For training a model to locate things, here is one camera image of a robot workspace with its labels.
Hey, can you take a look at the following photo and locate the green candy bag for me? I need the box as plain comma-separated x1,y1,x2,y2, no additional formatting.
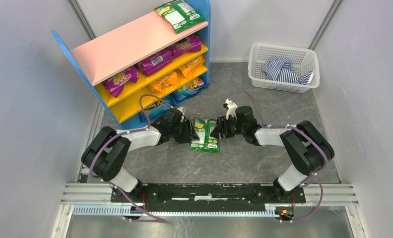
154,0,206,34
190,118,220,153

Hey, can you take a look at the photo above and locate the blue candy bag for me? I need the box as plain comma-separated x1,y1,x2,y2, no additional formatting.
144,95,177,121
171,77,208,104

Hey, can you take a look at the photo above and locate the orange candy bag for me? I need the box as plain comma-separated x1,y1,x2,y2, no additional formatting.
148,71,178,93
177,55,205,78

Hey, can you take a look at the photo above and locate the purple candy bag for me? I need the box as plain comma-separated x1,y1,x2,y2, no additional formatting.
102,66,139,98
136,48,174,76
167,35,202,58

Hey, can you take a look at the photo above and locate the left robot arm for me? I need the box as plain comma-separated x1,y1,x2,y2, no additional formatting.
81,108,198,193

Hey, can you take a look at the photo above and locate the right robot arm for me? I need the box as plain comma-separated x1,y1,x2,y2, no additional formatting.
210,104,335,192

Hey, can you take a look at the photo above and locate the orange candy bag on shelf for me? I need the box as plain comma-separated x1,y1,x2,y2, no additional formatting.
177,55,205,78

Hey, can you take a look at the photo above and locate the blue pink yellow shelf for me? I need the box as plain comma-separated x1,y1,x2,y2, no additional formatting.
52,0,211,129

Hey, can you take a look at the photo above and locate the blue white striped cloth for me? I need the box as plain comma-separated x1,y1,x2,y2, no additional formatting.
262,56,316,85

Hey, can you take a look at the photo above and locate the white plastic basket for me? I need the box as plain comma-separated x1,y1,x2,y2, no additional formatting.
248,44,320,93

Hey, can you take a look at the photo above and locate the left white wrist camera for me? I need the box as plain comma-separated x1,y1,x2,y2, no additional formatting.
176,106,186,120

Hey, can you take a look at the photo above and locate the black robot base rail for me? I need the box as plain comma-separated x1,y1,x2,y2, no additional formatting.
128,183,306,212

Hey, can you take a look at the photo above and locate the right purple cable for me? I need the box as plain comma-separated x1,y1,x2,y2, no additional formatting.
227,91,328,223

